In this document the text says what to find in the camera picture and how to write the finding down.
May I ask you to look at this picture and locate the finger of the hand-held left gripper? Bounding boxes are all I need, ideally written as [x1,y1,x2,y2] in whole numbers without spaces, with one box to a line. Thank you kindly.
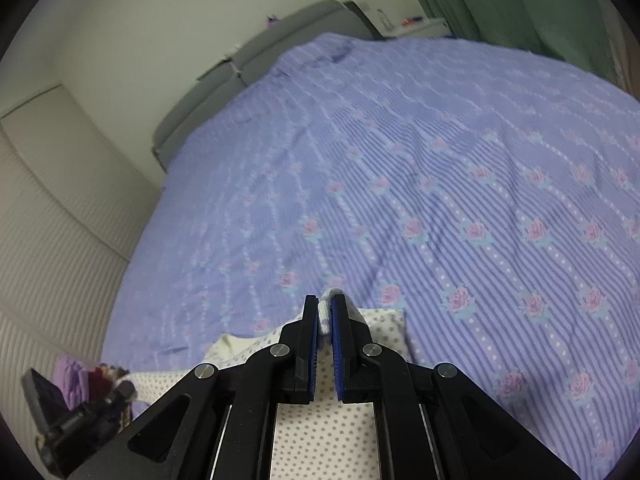
[21,367,68,423]
[102,380,138,411]

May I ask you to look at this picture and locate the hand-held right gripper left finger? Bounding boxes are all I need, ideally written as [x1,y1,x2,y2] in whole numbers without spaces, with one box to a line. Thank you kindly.
[65,296,321,480]

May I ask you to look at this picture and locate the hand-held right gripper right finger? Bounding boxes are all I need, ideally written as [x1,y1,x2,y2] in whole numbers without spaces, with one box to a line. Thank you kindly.
[330,294,583,480]

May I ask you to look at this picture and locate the white dotted long-sleeve shirt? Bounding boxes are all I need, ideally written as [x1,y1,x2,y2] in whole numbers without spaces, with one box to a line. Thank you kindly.
[125,287,407,480]

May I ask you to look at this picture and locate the beige folded garment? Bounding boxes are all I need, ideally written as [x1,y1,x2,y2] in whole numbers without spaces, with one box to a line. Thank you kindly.
[100,365,131,387]

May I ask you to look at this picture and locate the dark red folded garment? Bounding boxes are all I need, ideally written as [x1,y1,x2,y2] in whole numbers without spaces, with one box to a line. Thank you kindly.
[87,366,110,401]

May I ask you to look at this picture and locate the purple folded garment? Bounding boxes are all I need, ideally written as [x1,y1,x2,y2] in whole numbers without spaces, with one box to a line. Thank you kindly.
[54,355,96,408]

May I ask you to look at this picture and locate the white louvered wardrobe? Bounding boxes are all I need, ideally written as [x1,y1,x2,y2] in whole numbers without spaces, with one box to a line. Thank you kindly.
[0,85,166,461]

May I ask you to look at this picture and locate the purple floral bed sheet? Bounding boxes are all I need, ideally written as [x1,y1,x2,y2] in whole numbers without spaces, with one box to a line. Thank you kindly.
[102,32,640,480]

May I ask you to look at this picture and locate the grey bed headboard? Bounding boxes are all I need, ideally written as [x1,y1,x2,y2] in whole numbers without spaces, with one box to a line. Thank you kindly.
[152,0,386,173]

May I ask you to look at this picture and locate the white nightstand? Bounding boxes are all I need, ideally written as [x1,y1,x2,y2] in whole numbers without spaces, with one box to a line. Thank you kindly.
[382,17,453,40]

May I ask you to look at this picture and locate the green curtain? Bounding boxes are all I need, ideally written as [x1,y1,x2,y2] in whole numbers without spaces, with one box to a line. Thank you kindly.
[392,0,621,86]

